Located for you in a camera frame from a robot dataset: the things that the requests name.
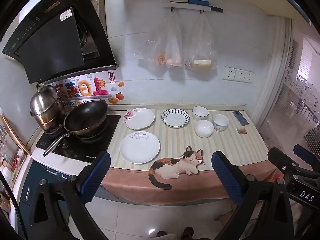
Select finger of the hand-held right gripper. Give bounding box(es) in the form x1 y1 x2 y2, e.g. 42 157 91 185
293 144 320 172
267 147 302 178

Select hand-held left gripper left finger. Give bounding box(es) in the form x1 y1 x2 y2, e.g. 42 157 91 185
29 151 112 240

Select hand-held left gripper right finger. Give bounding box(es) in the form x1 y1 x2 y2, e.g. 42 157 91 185
211 151 300 240

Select grey flower white plate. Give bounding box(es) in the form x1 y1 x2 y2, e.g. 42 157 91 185
119 131 161 164

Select plain white bowl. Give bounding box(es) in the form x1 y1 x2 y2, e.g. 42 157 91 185
195 120 215 138

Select blue rimmed printed bowl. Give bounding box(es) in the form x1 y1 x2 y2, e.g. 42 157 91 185
212 114 230 132

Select pink flower white plate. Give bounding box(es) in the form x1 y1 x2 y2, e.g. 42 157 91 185
124 108 155 130

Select blue leaf striped plate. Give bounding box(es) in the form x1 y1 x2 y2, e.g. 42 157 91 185
161 108 190 129

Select black glass cooktop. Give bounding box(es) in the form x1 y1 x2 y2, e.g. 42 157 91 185
31 114 121 175

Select blue smartphone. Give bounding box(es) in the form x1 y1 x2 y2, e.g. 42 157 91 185
232 111 250 126

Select striped cat table mat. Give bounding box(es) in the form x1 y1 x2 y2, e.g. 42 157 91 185
101 109 278 205

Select blue kitchen cabinet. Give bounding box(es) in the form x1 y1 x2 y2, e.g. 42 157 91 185
14 159 73 232

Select lace patterned glass door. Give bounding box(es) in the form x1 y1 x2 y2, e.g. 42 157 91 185
259 19 320 155

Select white bowl with black rim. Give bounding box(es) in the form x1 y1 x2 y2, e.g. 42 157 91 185
192 106 209 121

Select gold framed picture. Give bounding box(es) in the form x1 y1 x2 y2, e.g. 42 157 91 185
0 114 32 157

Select stainless steel steamer pot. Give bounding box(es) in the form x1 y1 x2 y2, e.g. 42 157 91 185
30 84 66 132

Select clear plastic bag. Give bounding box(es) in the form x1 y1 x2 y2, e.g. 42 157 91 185
165 11 184 68
133 14 167 67
184 12 218 72

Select black range hood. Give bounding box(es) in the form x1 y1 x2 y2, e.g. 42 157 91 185
1 0 119 85

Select black wok with steel handle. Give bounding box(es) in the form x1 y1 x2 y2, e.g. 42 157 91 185
42 99 109 157

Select white wall socket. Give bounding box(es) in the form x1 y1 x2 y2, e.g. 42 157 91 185
223 66 237 81
244 70 255 84
234 68 247 83

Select colourful wall sticker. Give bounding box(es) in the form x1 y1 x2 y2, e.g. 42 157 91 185
54 77 112 98

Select white wall hook rack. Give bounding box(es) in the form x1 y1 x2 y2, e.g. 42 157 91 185
162 2 212 13

